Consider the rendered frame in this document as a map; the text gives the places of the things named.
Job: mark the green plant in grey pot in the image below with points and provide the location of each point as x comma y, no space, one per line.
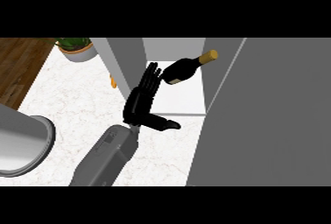
77,51

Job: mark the small orange object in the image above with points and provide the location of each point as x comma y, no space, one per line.
112,82

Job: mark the dark wine bottle, gold cap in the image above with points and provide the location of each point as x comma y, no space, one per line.
180,70

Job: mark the pale grey round appliance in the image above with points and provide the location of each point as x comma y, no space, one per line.
21,143

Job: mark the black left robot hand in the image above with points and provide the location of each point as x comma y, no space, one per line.
139,102

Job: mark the grey open cabinet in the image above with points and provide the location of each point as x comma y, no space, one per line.
128,58

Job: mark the large dark grey cabinet door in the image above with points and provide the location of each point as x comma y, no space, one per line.
266,116

